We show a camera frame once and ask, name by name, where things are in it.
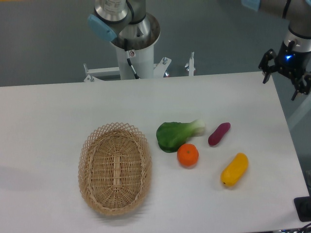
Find black device at table edge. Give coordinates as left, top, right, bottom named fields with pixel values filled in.
left=294, top=196, right=311, bottom=222

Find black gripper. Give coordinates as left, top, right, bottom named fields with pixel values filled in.
left=258, top=43, right=311, bottom=101

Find oval woven wicker basket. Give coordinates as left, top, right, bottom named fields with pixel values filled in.
left=78, top=122, right=152, bottom=216

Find white metal base frame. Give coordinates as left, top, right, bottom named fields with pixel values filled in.
left=83, top=51, right=196, bottom=82

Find purple sweet potato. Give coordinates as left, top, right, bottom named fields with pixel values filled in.
left=208, top=122, right=231, bottom=147

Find orange tangerine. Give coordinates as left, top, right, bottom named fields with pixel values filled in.
left=177, top=144, right=199, bottom=166

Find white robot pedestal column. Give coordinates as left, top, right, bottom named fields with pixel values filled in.
left=111, top=13, right=160, bottom=76

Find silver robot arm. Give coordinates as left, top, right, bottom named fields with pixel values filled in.
left=87, top=0, right=311, bottom=95

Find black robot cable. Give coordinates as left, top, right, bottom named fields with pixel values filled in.
left=123, top=38, right=141, bottom=80

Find green bok choy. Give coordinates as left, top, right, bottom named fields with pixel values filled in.
left=156, top=119, right=206, bottom=153

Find yellow mango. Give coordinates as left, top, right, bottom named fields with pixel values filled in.
left=220, top=152, right=249, bottom=187

